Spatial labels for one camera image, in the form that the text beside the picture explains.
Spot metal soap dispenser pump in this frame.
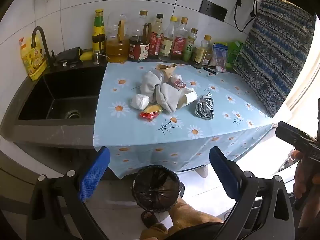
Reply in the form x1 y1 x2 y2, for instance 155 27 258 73
93 50 110 65

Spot person's fuzzy tan pants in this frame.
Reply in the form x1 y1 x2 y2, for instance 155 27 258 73
139 197 224 240

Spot black wall outlet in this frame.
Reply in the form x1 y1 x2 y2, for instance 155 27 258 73
199 0 228 22

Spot blue daisy print tablecloth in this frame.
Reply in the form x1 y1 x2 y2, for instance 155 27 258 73
93 60 279 180

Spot person's right hand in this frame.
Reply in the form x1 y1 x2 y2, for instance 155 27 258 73
294 150 317 201

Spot grey cloth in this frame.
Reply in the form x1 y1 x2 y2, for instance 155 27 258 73
153 82 184 113
140 70 164 103

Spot yellow snack wrapper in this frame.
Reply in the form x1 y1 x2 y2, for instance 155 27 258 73
141 104 163 114

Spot black cable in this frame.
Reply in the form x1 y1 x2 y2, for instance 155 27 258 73
234 0 258 33

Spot yellow dish soap bottle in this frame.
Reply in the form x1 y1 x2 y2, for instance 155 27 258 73
19 36 48 81

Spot green label sauce bottle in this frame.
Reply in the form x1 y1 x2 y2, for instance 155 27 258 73
92 9 106 55

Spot black faucet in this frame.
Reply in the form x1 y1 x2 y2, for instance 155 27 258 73
31 26 54 68

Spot round bin with black bag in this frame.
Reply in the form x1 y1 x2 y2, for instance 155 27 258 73
132 165 186 213

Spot clear bag with red wrappers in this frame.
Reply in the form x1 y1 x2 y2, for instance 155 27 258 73
170 74 187 90

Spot green box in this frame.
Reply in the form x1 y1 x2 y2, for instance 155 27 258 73
226 41 244 70

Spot person's slipper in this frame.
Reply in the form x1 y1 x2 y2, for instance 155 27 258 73
141 210 160 228

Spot brown paper bag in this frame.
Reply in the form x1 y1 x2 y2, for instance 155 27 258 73
155 64 177 83

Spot person's right forearm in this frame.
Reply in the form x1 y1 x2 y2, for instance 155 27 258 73
299 197 319 230

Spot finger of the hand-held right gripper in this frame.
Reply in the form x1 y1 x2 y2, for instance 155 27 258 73
275 121 318 147

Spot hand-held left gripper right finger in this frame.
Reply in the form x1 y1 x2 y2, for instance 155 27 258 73
209 146 295 240

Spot clear bottle yellow cap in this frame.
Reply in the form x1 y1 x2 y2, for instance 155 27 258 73
159 16 178 61

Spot large cooking oil bottle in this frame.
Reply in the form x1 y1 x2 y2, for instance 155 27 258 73
105 12 130 63

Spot amber bottle red label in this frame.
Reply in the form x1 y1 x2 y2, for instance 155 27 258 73
172 17 189 61

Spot red snack wrapper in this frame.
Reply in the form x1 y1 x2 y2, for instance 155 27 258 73
139 111 160 120

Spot blue and white packet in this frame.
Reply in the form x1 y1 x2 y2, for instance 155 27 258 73
212 43 228 73

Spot red label brown cap bottle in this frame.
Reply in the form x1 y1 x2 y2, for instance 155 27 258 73
149 13 164 60

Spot small dark sauce bottle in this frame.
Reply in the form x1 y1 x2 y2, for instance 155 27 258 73
192 34 212 69

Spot white tissue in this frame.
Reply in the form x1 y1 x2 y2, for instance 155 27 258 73
131 94 150 110

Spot black kitchen sink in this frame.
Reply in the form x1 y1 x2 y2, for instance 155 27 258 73
15 65 108 128

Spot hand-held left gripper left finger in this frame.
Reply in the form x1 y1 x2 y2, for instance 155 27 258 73
26 146 111 240

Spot green bottle yellow cap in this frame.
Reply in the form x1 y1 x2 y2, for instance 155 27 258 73
182 27 198 63

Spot dark vinegar bottle with handle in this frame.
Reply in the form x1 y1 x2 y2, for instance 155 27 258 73
128 10 152 62

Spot silver foil bag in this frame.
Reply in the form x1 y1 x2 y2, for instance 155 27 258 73
194 92 215 121

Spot blue patterned cloth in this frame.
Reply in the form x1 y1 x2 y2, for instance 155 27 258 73
235 0 317 118

